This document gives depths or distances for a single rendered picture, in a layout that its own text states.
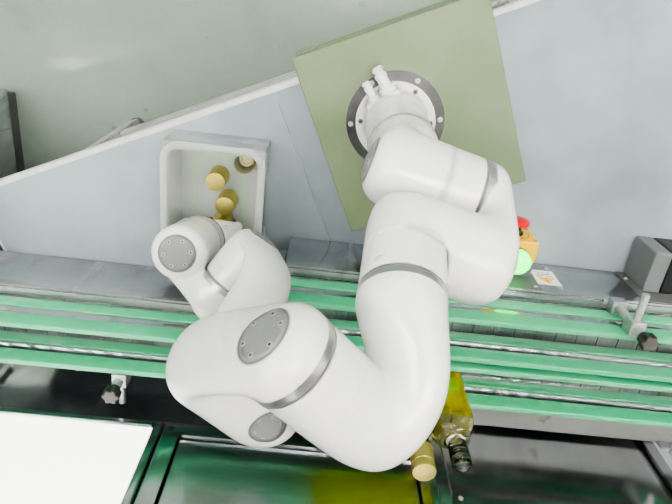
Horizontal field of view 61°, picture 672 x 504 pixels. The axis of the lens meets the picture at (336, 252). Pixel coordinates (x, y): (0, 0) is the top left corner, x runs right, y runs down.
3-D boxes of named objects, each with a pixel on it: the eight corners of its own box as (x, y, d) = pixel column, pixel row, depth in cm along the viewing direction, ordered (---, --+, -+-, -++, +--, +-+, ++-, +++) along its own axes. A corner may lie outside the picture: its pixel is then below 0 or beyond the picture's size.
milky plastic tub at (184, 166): (173, 243, 110) (160, 263, 102) (173, 128, 101) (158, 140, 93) (264, 253, 111) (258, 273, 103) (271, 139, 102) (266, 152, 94)
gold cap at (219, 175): (210, 164, 102) (205, 171, 98) (230, 166, 102) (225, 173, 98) (210, 183, 104) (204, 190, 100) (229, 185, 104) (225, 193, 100)
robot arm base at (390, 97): (332, 88, 90) (328, 110, 76) (405, 47, 87) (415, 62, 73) (377, 172, 95) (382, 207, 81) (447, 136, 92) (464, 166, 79)
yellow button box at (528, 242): (483, 256, 111) (492, 273, 105) (492, 220, 108) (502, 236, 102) (518, 260, 112) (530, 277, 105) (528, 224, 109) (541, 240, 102)
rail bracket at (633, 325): (600, 307, 102) (635, 351, 89) (613, 270, 98) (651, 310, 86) (622, 309, 102) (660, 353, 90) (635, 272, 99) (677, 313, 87)
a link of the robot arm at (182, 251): (261, 287, 76) (216, 341, 77) (270, 271, 86) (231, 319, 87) (170, 214, 74) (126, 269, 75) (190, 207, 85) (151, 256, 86)
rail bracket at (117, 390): (126, 373, 108) (99, 422, 96) (124, 343, 106) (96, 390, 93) (147, 375, 109) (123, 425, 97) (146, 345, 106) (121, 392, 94)
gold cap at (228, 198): (219, 187, 104) (214, 195, 100) (238, 189, 104) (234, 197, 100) (219, 206, 105) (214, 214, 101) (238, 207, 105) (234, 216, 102)
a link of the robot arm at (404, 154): (377, 99, 75) (383, 129, 60) (469, 134, 77) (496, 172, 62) (350, 166, 79) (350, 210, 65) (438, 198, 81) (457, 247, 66)
